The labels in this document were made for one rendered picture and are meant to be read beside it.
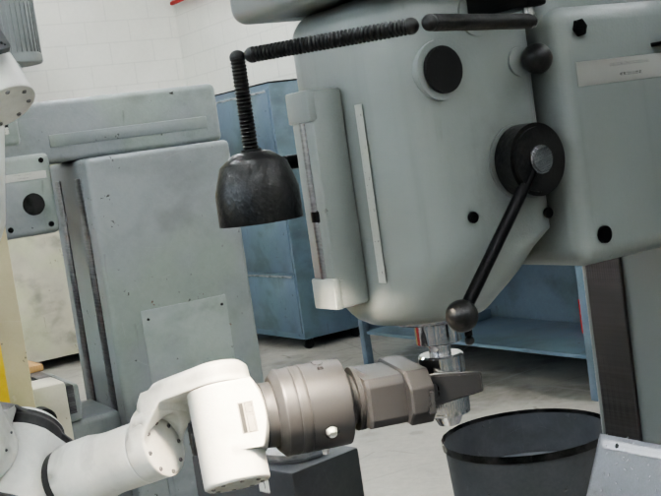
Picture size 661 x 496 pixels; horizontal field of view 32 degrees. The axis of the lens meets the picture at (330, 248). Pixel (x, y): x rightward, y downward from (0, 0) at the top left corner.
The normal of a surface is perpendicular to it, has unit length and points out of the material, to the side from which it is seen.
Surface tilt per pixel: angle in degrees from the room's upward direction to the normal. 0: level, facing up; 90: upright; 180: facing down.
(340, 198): 90
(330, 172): 90
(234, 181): 72
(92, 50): 90
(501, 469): 94
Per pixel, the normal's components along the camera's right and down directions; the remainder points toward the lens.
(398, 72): -0.11, 0.11
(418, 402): 0.25, 0.06
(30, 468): 0.52, -0.57
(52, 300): 0.54, 0.00
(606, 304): -0.83, 0.17
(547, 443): -0.43, 0.08
